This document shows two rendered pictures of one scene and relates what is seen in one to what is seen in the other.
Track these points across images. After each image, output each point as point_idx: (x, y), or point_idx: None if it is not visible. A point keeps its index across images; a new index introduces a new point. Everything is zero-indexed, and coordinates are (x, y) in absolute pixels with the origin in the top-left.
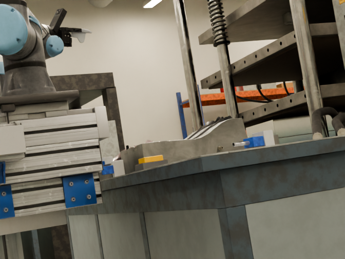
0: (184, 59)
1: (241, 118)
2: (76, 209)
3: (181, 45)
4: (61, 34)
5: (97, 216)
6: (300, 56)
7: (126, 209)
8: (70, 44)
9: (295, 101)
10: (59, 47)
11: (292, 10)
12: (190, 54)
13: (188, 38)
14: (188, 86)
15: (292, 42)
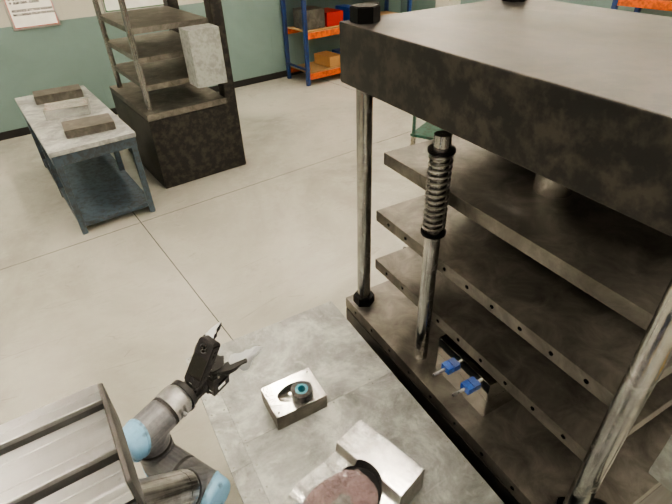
0: (360, 184)
1: None
2: None
3: (360, 166)
4: (213, 384)
5: None
6: (596, 452)
7: None
8: (226, 381)
9: (540, 418)
10: (224, 497)
11: (620, 408)
12: (369, 178)
13: (370, 157)
14: (360, 217)
15: (576, 380)
